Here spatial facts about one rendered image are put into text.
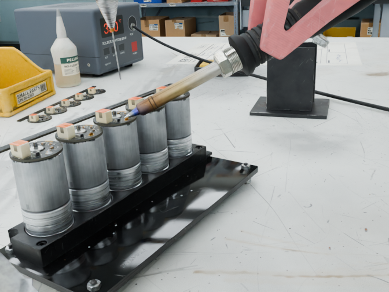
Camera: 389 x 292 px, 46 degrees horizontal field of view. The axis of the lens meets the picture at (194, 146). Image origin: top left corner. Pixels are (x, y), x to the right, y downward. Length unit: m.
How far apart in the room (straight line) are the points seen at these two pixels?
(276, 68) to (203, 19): 4.68
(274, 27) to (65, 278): 0.16
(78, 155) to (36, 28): 0.50
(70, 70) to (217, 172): 0.36
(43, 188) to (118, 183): 0.06
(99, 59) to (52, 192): 0.45
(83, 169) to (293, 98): 0.27
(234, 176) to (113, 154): 0.09
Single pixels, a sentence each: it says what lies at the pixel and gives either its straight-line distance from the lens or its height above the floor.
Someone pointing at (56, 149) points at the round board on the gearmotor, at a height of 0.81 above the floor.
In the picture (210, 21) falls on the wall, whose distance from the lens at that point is 5.11.
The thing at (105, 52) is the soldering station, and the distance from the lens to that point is 0.67.
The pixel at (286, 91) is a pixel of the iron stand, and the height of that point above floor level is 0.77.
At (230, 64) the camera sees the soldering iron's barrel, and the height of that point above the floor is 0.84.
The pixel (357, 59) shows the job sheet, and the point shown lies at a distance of 0.75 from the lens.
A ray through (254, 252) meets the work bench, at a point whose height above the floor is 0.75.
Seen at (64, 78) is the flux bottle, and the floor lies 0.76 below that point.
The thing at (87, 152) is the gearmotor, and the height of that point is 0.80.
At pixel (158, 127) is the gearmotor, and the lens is 0.28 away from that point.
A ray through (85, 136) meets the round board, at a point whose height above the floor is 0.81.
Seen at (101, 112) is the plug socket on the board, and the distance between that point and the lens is 0.26.
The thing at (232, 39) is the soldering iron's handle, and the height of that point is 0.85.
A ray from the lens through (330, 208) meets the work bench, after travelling 0.30.
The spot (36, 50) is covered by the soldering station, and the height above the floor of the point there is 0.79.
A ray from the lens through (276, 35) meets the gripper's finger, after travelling 0.26.
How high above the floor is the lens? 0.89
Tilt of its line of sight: 21 degrees down
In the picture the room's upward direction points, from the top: 3 degrees counter-clockwise
